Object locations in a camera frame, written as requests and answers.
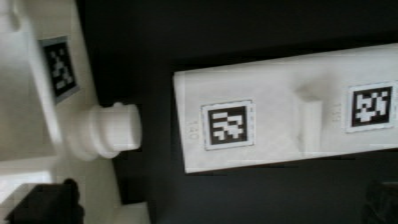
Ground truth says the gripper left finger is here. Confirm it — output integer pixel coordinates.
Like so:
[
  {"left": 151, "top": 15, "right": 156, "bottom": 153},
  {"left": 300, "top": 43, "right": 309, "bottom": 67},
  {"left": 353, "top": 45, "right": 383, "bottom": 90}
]
[{"left": 3, "top": 178, "right": 85, "bottom": 224}]

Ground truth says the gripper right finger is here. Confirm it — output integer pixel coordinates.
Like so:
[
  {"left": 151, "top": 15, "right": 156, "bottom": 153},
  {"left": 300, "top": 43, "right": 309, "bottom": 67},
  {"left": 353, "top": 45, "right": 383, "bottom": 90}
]
[{"left": 360, "top": 181, "right": 398, "bottom": 224}]

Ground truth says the white cabinet body box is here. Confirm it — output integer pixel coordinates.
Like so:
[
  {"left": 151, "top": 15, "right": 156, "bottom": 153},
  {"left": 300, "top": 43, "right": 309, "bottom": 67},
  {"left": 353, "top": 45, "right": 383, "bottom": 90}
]
[{"left": 0, "top": 0, "right": 151, "bottom": 224}]

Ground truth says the white cabinet door panel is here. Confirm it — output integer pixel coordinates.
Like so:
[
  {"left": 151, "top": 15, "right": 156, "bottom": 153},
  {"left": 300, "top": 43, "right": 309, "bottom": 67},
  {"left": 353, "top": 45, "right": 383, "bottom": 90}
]
[{"left": 174, "top": 44, "right": 398, "bottom": 173}]

